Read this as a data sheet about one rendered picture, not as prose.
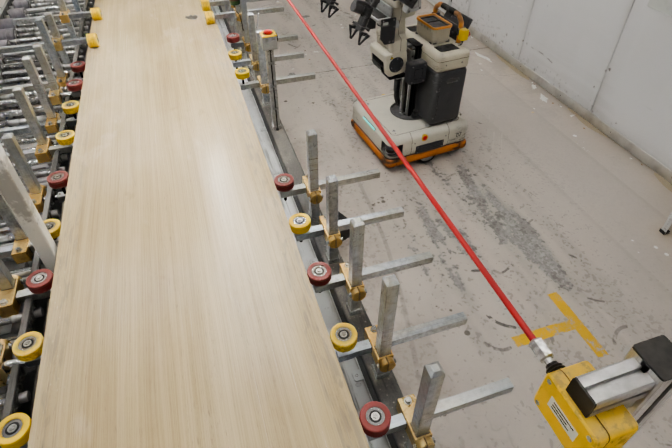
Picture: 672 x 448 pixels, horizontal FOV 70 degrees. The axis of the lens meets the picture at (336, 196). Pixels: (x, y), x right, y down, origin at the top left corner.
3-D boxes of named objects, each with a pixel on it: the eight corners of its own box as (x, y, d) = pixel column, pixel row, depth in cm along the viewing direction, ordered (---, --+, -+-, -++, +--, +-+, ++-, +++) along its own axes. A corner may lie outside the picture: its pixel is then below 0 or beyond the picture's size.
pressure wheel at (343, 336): (345, 371, 143) (345, 350, 135) (324, 355, 146) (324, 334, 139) (361, 353, 147) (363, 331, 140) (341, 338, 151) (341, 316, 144)
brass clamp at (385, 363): (380, 332, 155) (381, 323, 152) (396, 369, 145) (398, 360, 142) (362, 337, 154) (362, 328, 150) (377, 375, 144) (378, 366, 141)
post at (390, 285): (382, 368, 156) (394, 271, 124) (387, 378, 153) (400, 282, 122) (372, 371, 155) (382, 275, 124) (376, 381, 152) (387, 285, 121)
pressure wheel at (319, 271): (317, 305, 161) (316, 283, 153) (303, 290, 165) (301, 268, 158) (336, 293, 164) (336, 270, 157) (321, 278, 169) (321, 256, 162)
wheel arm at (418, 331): (460, 317, 159) (463, 310, 156) (466, 326, 156) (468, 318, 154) (335, 354, 149) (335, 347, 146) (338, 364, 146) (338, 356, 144)
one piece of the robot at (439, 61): (418, 99, 388) (432, -8, 334) (457, 133, 351) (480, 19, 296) (381, 107, 378) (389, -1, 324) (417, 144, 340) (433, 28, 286)
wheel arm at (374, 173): (377, 174, 211) (377, 167, 208) (380, 179, 208) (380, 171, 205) (279, 195, 200) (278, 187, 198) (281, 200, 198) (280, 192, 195)
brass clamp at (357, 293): (354, 269, 171) (354, 259, 168) (367, 299, 161) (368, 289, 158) (337, 273, 170) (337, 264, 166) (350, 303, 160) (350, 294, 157)
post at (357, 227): (356, 311, 175) (361, 214, 144) (359, 319, 173) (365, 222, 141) (347, 313, 174) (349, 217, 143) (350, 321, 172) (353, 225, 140)
